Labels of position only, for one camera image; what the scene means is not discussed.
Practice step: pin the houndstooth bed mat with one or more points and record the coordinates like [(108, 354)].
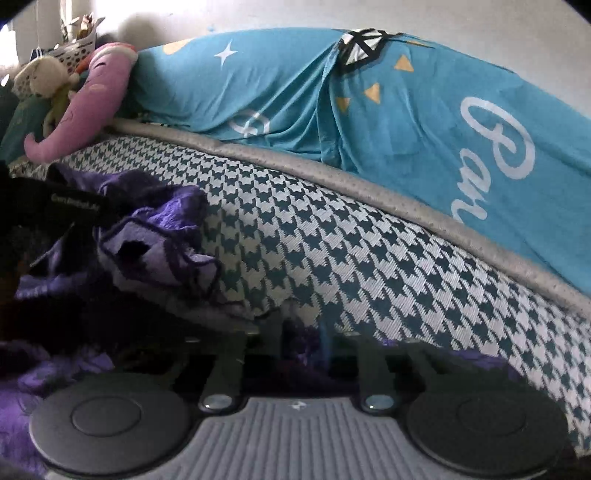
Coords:
[(346, 258)]

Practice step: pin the purple moon plush pillow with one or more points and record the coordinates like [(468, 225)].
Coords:
[(92, 106)]

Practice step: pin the teal printed blanket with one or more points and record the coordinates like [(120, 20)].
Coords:
[(300, 101)]

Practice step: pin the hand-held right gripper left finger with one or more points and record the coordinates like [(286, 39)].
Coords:
[(226, 369)]

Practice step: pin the white perforated basket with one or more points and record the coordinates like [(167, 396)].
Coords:
[(78, 44)]

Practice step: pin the purple floral garment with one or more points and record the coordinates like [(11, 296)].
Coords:
[(152, 217)]

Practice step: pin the white rabbit plush toy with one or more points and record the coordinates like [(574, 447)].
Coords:
[(41, 76)]

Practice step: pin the teal pillow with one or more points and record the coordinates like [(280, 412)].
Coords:
[(21, 129)]

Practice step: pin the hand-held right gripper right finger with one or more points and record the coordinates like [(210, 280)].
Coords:
[(374, 374)]

